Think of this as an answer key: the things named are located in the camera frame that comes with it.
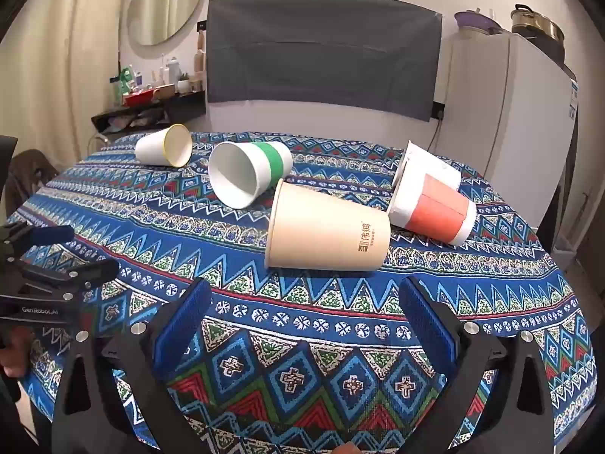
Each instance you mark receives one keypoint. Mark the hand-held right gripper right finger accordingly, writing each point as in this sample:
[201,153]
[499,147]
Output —
[427,328]

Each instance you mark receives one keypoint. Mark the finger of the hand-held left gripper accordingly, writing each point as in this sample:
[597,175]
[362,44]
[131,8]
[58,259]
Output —
[90,270]
[49,235]

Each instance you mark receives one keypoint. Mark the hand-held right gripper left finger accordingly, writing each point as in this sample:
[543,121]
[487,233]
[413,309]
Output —
[182,328]

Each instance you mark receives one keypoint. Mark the beige paper cup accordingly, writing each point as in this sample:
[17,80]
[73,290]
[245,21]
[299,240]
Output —
[326,232]

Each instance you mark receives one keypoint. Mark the white cup with orange band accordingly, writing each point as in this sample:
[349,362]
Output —
[435,213]

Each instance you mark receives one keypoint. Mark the white cup with yellow rim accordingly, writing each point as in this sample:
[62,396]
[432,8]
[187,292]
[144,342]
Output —
[163,149]

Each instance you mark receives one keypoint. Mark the plain white cup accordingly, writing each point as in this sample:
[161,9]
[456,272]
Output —
[425,165]

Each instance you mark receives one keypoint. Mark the white cup with green band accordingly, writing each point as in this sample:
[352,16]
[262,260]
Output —
[246,175]

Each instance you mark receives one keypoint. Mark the person's left hand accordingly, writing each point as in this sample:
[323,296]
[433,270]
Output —
[15,352]

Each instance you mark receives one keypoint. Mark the brown cloth on chair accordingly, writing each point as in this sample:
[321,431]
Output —
[30,172]

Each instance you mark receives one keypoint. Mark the blue patterned tablecloth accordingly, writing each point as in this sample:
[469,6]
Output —
[293,340]

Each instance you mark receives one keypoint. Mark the red bowl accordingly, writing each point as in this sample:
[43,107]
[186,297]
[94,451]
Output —
[139,98]

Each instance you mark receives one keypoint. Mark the cream curtain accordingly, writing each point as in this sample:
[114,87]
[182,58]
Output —
[61,66]

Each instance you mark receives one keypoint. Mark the green bottle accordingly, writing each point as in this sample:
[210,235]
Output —
[124,81]

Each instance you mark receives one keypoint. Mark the small potted plant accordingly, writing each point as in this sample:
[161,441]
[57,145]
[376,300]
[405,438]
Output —
[183,83]

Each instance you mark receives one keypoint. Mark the white spray bottle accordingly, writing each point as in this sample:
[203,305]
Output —
[173,68]

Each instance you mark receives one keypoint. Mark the white refrigerator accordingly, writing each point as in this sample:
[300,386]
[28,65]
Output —
[510,132]

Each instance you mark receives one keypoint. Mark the beige tall bottle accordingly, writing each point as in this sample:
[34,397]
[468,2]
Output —
[200,59]

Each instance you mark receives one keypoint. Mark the grey cloth cover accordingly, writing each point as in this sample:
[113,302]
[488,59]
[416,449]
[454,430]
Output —
[321,52]

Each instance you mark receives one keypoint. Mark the purple pot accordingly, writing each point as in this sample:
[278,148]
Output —
[475,21]

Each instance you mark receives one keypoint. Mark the steel cooking pot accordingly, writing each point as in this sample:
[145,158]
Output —
[536,21]

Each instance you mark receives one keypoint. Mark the black wall shelf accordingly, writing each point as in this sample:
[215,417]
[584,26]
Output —
[151,109]

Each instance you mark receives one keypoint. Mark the oval wall mirror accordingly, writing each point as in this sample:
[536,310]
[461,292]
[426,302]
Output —
[164,2]

